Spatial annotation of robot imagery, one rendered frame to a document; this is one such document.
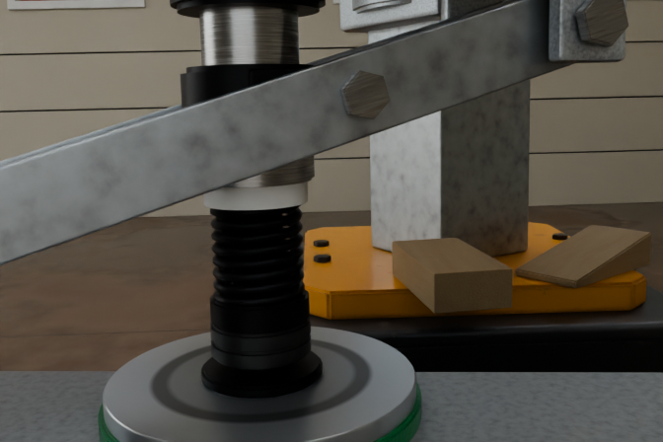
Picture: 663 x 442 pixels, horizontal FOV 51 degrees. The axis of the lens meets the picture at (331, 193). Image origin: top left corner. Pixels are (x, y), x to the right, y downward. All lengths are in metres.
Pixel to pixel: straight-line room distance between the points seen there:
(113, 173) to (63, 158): 0.03
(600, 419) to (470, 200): 0.64
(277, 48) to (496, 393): 0.29
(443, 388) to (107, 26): 6.28
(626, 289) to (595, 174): 6.00
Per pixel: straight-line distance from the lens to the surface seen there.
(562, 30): 0.46
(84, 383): 0.60
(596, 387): 0.57
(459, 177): 1.09
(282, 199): 0.45
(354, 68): 0.43
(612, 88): 7.05
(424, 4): 1.04
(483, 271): 0.87
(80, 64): 6.74
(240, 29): 0.44
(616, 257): 1.08
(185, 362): 0.54
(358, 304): 0.97
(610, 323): 1.00
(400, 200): 1.15
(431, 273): 0.86
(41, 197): 0.41
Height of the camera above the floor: 1.04
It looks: 8 degrees down
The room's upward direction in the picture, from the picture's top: 1 degrees counter-clockwise
